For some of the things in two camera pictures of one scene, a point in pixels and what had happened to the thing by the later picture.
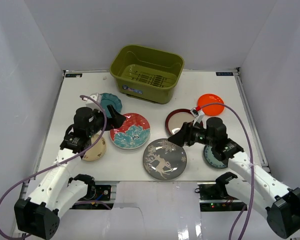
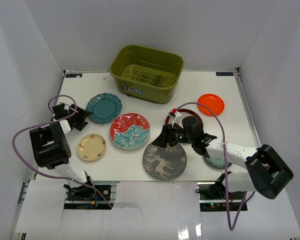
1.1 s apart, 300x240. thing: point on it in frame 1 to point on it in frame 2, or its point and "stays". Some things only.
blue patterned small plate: [213, 160] stays
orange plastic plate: [212, 110] stays
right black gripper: [185, 134] to [166, 136]
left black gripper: [108, 119] to [76, 118]
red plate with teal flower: [133, 133] stays
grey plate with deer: [164, 159] stays
